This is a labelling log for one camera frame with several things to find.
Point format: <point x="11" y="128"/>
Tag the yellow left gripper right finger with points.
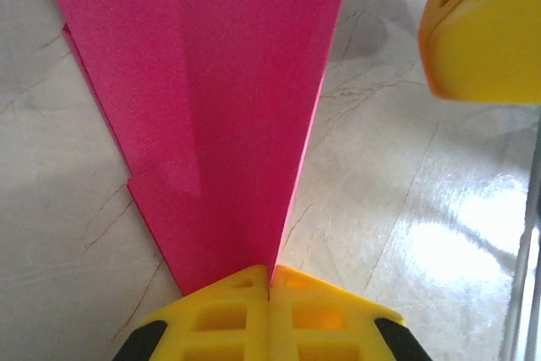
<point x="325" y="323"/>

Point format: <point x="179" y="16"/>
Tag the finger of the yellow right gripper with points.
<point x="486" y="39"/>

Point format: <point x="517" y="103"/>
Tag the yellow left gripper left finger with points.
<point x="220" y="323"/>

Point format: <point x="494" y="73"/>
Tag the pink square paper sheet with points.
<point x="211" y="103"/>

